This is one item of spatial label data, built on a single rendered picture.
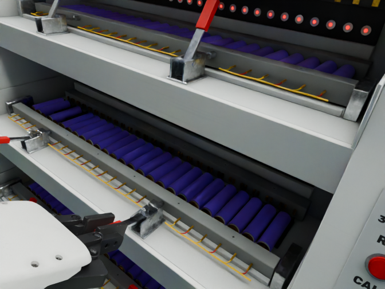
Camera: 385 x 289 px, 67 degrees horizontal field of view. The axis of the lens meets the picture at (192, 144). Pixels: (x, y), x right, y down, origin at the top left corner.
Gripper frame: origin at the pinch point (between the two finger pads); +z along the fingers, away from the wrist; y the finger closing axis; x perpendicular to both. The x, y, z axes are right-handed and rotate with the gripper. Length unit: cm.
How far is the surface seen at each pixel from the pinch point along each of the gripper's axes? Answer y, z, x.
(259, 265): 14.1, 9.5, 2.6
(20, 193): -36.3, 14.3, -14.5
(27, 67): -42.6, 11.0, 10.9
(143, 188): -3.5, 9.1, 3.1
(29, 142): -25.6, 5.7, 0.7
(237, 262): 11.9, 9.4, 1.6
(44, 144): -25.8, 8.5, 0.6
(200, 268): 8.9, 7.3, -0.5
